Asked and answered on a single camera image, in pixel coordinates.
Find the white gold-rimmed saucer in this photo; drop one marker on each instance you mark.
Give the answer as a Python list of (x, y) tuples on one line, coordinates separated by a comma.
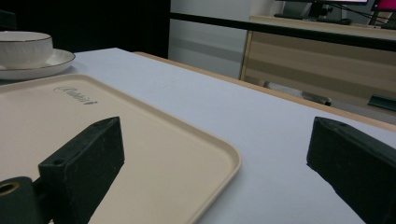
[(54, 60)]

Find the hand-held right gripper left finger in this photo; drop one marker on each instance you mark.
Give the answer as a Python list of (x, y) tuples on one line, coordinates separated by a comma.
[(84, 161)]

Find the black monitor stand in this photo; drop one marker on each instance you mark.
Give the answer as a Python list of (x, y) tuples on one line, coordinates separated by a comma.
[(320, 8)]

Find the white gold-rimmed cup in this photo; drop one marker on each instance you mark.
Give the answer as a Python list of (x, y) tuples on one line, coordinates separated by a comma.
[(23, 48)]

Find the black keyboard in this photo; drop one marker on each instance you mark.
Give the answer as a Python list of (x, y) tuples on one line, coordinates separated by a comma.
[(311, 18)]

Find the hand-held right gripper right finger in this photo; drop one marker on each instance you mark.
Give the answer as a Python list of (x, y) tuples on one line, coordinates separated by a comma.
[(351, 158)]

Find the pink lit monitor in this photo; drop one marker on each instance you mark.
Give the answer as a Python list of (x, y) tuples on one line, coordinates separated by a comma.
[(387, 4)]

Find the dark green flat box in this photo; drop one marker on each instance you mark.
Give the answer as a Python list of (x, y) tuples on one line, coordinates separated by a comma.
[(382, 102)]

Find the beige plastic tray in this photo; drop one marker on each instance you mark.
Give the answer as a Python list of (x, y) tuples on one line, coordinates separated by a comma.
[(162, 161)]

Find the wooden desk with drawers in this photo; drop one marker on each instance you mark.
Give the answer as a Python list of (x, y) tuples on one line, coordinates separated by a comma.
[(311, 68)]

